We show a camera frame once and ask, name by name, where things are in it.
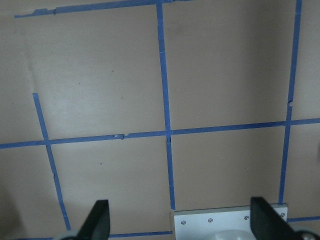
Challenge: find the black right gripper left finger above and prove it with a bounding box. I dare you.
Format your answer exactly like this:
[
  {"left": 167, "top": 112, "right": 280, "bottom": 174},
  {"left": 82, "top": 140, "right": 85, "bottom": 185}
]
[{"left": 75, "top": 199, "right": 111, "bottom": 240}]

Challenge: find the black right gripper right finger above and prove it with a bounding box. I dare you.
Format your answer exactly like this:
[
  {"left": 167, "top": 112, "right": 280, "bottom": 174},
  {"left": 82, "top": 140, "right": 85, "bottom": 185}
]
[{"left": 250, "top": 197, "right": 308, "bottom": 240}]

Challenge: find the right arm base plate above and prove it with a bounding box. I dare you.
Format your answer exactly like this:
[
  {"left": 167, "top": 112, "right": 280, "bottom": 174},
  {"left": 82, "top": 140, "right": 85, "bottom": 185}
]
[{"left": 173, "top": 197, "right": 262, "bottom": 240}]

